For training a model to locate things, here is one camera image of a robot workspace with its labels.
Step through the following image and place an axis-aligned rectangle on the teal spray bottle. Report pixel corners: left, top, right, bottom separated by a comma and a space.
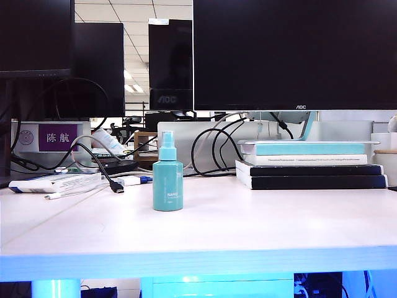
152, 130, 185, 212

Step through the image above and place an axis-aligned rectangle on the white blue VGA connector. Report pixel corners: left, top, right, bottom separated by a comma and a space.
117, 174, 155, 187

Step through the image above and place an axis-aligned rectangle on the black HDMI cable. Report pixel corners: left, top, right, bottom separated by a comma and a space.
71, 141, 125, 196

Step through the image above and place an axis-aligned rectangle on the white desk partition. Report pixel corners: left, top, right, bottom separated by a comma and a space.
157, 120, 374, 175

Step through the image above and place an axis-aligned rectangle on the clear plastic bottle lid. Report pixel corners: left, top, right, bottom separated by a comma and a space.
160, 130, 175, 149

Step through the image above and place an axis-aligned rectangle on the white panel with round sticker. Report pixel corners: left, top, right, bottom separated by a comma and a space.
10, 120, 92, 175

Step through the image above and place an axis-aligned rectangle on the plain black monitor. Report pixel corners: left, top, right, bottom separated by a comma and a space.
46, 22, 126, 119

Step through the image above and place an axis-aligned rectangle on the large black AOC monitor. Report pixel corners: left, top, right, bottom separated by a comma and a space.
192, 0, 397, 111

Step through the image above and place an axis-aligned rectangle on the white teal monitor stand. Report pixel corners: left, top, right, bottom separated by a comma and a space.
236, 110, 381, 145

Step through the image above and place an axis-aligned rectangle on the black office chair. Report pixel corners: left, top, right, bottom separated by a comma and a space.
109, 115, 144, 145

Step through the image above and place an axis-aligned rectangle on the teal book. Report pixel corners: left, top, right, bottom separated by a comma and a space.
240, 143, 367, 156

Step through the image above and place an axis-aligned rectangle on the grey white cable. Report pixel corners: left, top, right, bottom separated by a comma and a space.
182, 112, 249, 170

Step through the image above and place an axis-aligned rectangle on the black monitor with button row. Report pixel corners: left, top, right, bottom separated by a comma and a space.
0, 0, 76, 79

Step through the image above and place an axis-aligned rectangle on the white book with spine print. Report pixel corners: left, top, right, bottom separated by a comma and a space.
241, 153, 369, 166

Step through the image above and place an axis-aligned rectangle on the white under-desk drawer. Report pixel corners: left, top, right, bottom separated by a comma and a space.
140, 272, 295, 298

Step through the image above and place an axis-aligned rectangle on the flat black device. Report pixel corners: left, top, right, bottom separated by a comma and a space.
92, 157, 140, 175

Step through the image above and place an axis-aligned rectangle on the cyan lit table leg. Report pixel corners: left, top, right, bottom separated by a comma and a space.
30, 278, 82, 298

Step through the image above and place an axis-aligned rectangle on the black looped cable bundle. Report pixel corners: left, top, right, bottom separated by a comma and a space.
190, 128, 240, 178

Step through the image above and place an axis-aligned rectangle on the white jar with wooden lid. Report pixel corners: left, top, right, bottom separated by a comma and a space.
370, 114, 397, 187

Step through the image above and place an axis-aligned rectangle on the white tube with print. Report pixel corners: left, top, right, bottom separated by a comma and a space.
91, 128, 125, 153

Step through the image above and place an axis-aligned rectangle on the thin white cable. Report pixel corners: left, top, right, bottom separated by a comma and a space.
43, 184, 108, 201

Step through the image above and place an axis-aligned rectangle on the purple name sign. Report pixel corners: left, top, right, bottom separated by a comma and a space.
38, 124, 79, 153

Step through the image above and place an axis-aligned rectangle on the brown wooden box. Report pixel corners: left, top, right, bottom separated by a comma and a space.
133, 131, 159, 170

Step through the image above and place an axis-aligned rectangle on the small distant AOC monitor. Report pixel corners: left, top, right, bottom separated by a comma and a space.
148, 18, 194, 111

